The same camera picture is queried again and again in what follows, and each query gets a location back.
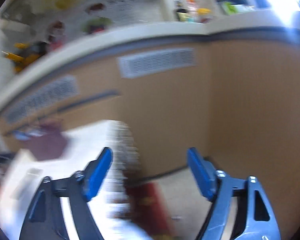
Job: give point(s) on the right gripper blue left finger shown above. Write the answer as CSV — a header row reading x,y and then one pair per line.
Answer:
x,y
94,174

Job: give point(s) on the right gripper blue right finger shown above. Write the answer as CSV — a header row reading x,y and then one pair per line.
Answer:
x,y
203,172

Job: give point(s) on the wooden kitchen cabinet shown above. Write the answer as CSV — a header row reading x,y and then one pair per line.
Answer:
x,y
239,104

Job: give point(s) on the white table cloth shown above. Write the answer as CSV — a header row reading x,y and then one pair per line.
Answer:
x,y
44,200

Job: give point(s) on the maroon plastic utensil caddy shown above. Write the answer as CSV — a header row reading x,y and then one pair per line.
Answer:
x,y
46,142

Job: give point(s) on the red floor mat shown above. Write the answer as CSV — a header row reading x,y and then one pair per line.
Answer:
x,y
149,209

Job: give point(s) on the long grey vent grille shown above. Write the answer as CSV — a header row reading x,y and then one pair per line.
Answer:
x,y
61,89

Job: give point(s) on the small grey vent grille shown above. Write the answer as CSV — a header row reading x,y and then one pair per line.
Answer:
x,y
151,62

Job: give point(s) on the orange-lid jar on counter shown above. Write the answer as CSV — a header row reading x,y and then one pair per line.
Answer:
x,y
204,15

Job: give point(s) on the green item on counter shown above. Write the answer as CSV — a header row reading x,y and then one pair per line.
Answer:
x,y
228,8

